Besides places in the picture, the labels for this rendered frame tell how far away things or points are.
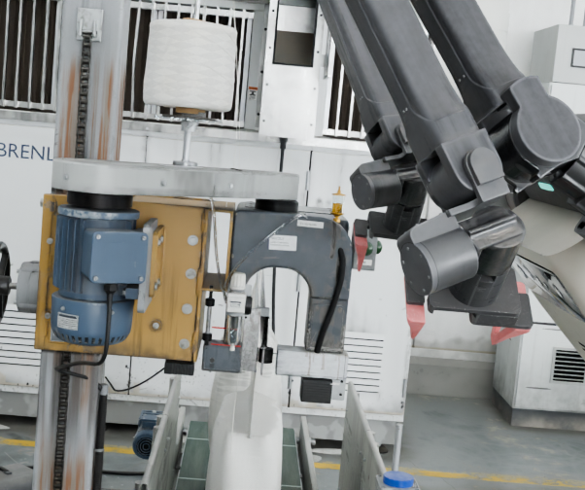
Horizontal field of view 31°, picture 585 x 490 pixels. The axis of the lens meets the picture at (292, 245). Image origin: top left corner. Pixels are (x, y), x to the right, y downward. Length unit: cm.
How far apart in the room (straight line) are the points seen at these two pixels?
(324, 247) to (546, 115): 102
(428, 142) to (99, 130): 115
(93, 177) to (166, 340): 42
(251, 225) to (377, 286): 284
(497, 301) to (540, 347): 466
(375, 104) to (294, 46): 304
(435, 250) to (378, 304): 386
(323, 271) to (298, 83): 227
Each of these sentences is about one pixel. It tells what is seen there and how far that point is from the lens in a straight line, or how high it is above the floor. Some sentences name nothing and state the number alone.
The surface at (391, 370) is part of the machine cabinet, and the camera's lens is 499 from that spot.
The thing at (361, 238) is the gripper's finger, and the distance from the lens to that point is 172.
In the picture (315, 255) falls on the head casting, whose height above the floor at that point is 126.
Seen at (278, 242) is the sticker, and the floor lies 128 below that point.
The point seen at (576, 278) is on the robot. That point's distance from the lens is 135.
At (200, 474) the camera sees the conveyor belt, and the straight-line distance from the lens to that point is 346.
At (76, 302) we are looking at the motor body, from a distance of 194.
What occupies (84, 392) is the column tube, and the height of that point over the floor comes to 93.
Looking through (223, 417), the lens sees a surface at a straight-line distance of 256.
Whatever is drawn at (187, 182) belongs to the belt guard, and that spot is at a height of 139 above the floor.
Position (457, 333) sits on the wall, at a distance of 635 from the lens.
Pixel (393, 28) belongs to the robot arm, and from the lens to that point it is 114.
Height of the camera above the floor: 152
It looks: 7 degrees down
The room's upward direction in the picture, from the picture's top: 5 degrees clockwise
